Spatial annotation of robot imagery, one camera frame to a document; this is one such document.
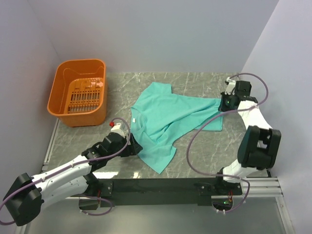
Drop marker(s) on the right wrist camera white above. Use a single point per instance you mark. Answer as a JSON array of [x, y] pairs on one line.
[[230, 86]]

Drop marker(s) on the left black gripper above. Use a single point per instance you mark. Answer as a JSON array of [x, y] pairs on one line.
[[132, 149]]

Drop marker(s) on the aluminium rail frame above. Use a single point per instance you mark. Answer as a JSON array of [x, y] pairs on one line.
[[253, 187]]

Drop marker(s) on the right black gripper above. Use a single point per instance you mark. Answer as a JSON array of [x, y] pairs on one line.
[[222, 107]]

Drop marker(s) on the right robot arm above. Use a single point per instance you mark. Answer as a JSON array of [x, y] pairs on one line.
[[259, 146]]

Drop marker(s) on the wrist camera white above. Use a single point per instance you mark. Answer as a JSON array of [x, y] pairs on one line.
[[230, 86], [119, 128]]

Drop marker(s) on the orange plastic basket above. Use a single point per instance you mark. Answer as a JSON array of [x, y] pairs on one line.
[[78, 96]]

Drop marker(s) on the teal t shirt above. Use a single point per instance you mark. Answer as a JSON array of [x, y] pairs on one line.
[[160, 117]]

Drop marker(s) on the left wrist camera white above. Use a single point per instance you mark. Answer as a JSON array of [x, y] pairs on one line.
[[119, 128]]

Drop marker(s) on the black base beam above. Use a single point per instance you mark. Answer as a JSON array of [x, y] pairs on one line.
[[161, 191]]

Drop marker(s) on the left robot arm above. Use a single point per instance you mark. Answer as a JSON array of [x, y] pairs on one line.
[[28, 195]]

